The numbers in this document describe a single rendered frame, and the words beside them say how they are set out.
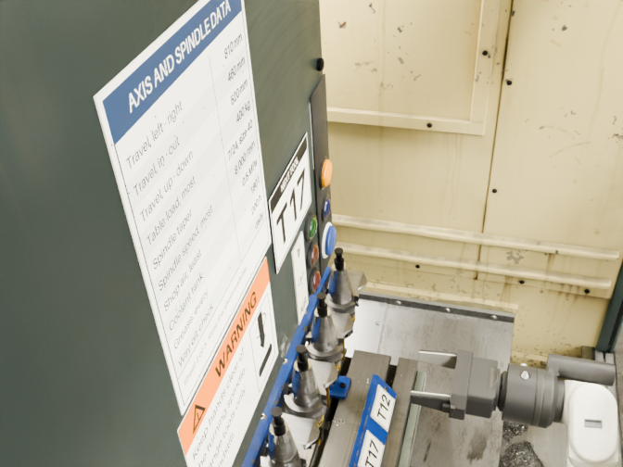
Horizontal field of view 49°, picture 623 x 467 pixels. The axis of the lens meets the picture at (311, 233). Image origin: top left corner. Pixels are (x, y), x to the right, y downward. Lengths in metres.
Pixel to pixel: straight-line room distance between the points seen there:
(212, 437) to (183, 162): 0.19
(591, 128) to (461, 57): 0.28
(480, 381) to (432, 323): 0.61
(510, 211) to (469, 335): 0.35
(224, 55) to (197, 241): 0.10
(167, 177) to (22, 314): 0.11
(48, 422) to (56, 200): 0.09
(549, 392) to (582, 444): 0.08
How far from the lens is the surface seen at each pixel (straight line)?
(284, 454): 0.96
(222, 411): 0.47
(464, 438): 1.62
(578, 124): 1.40
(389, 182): 1.50
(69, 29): 0.27
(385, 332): 1.69
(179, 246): 0.36
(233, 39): 0.41
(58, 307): 0.28
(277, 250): 0.53
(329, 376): 1.09
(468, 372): 1.11
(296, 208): 0.56
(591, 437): 1.09
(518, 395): 1.09
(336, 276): 1.15
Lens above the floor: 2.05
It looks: 38 degrees down
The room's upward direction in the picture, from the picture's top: 4 degrees counter-clockwise
